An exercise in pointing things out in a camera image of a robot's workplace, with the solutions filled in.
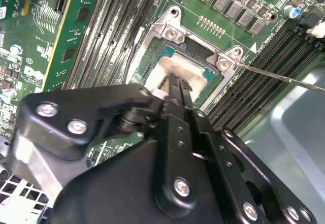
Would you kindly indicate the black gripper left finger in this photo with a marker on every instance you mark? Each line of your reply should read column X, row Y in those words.
column 63, row 107

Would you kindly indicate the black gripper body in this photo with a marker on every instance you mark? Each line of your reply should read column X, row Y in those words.
column 114, row 188

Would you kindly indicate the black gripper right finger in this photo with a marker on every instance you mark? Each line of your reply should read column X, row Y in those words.
column 228, row 158

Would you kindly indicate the silver CPU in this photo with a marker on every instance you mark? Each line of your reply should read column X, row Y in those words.
column 196, row 78

